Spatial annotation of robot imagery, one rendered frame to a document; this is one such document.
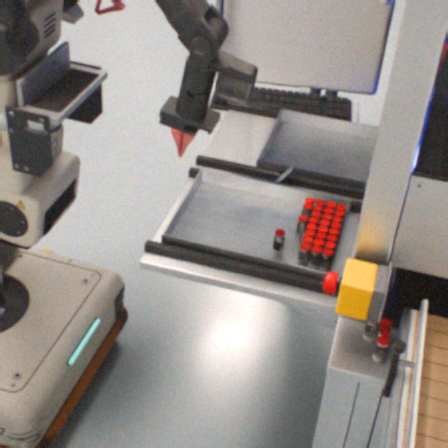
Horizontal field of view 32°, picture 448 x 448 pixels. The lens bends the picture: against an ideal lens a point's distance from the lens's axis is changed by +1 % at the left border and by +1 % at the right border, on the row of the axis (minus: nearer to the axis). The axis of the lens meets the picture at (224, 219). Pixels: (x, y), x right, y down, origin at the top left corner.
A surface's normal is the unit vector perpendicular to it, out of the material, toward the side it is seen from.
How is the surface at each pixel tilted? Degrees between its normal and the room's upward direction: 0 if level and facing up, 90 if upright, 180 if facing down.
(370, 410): 90
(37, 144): 90
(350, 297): 90
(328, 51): 90
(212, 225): 0
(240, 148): 0
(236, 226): 0
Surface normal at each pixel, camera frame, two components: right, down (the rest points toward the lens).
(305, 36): -0.15, 0.59
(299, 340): 0.07, -0.80
